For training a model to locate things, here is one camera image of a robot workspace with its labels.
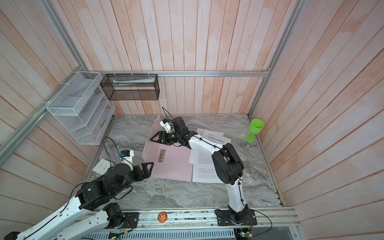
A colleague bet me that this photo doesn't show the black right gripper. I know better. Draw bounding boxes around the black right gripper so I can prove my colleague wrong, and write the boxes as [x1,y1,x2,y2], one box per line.
[151,131,182,145]

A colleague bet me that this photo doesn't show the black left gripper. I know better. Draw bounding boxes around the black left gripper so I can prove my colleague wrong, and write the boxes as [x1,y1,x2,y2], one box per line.
[112,162,155,196]

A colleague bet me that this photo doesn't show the pink file folder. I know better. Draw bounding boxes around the pink file folder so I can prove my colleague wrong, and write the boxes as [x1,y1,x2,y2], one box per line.
[142,116,193,182]

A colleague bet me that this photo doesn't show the printed English paper sheet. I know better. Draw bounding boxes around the printed English paper sheet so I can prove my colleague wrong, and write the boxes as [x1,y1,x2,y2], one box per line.
[189,150,223,184]

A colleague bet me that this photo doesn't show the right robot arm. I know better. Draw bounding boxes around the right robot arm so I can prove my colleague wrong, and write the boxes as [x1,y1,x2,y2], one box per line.
[150,117,250,225]

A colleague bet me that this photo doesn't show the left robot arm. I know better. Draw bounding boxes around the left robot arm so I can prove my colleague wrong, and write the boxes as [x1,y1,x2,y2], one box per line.
[4,162,154,240]

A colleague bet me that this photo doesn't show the metal folder clip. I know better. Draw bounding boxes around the metal folder clip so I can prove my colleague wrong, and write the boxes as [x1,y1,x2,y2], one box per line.
[158,149,166,163]

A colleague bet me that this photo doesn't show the orange round sticker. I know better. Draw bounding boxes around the orange round sticker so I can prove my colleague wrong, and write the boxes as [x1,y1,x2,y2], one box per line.
[158,212,168,223]

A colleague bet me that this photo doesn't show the Chinese titled paper sheet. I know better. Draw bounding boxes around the Chinese titled paper sheet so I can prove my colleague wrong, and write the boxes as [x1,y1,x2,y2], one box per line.
[197,129,232,145]

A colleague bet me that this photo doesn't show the black mesh basket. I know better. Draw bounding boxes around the black mesh basket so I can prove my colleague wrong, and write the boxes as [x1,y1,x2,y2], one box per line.
[100,74,160,101]

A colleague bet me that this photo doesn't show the paper in black basket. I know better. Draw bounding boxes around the paper in black basket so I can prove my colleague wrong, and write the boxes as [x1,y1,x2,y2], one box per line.
[112,78,155,87]

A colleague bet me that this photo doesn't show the green plastic goblet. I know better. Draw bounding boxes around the green plastic goblet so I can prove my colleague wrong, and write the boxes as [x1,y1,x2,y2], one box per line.
[245,119,265,143]

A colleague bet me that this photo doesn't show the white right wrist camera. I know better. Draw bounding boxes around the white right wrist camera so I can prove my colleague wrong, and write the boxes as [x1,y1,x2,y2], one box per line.
[160,118,174,133]

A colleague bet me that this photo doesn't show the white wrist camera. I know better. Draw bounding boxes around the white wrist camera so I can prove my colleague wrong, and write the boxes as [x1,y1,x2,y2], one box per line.
[160,118,174,133]
[120,150,134,165]

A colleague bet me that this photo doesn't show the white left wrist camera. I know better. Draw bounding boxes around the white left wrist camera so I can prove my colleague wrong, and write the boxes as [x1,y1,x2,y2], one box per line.
[120,150,134,165]

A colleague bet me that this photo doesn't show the white wall socket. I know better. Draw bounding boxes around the white wall socket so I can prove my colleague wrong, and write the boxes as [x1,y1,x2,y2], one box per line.
[92,159,112,175]

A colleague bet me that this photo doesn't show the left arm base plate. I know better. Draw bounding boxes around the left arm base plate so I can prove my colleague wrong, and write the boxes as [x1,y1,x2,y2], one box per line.
[106,212,140,229]

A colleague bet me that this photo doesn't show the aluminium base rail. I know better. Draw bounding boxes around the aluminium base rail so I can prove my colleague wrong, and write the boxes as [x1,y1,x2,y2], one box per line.
[123,207,301,232]

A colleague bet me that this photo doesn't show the white wire mesh shelf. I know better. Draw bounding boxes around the white wire mesh shelf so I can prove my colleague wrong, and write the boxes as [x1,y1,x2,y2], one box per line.
[47,72,115,145]

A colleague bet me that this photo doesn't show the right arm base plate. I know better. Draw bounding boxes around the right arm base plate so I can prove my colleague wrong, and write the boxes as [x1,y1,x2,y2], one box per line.
[215,208,258,227]

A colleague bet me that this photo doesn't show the aluminium frame bar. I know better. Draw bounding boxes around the aluminium frame bar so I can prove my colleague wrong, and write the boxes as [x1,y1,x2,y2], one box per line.
[98,70,270,78]

